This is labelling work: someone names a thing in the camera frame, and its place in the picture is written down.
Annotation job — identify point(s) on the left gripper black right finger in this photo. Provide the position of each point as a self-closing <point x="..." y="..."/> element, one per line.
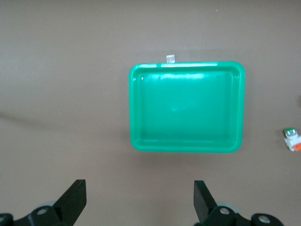
<point x="204" y="207"/>

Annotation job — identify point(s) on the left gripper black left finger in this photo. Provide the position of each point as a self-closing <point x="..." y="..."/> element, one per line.
<point x="70" y="204"/>

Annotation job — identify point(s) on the green push button white body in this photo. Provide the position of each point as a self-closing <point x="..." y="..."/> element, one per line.
<point x="292" y="141"/>

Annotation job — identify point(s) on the green plastic tray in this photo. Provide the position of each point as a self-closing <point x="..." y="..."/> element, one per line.
<point x="188" y="106"/>

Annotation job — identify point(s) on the brown table cover sheet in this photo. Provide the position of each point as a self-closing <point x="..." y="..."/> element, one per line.
<point x="70" y="94"/>

